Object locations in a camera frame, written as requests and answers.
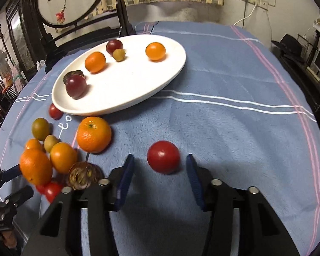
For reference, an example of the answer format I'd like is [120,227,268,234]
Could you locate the yellow-orange citrus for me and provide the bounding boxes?
[19,148,53,186]

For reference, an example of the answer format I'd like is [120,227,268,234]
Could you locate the small kiwi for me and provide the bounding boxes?
[44,135,59,153]
[113,49,126,62]

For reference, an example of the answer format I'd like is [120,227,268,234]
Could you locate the green-yellow citrus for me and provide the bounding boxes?
[32,118,50,141]

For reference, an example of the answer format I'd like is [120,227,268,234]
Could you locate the smooth orange citrus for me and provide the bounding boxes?
[49,142,77,175]

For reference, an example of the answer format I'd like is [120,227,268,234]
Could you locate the dark passion fruit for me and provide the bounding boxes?
[63,70,84,84]
[65,162,104,190]

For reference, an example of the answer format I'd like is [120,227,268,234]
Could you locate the large rough mandarin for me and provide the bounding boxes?
[76,117,112,154]

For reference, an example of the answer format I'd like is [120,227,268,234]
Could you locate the dark red plum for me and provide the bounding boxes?
[65,74,87,99]
[106,39,124,55]

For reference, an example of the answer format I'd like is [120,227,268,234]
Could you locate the small orange kumquat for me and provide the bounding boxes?
[145,42,166,61]

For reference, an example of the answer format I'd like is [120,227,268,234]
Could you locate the red cherry tomato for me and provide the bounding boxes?
[44,182,63,203]
[36,184,47,195]

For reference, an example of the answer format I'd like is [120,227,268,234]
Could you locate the person's left hand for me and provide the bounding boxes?
[0,230,18,249]

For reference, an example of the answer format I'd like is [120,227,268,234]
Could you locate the white plastic bag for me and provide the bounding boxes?
[36,60,46,71]

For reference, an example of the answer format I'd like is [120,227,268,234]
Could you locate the blue striped tablecloth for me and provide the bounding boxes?
[88,22,320,255]

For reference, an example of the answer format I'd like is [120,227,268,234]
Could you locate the white oval plate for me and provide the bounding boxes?
[52,34,187,116]

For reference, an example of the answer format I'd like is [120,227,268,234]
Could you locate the dark framed picture panel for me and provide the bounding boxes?
[6,5,37,81]

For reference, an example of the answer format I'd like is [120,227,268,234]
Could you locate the round embroidered screen stand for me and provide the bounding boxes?
[36,0,135,72]

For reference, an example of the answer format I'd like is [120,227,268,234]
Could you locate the black hat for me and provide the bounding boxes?
[271,34,304,61]

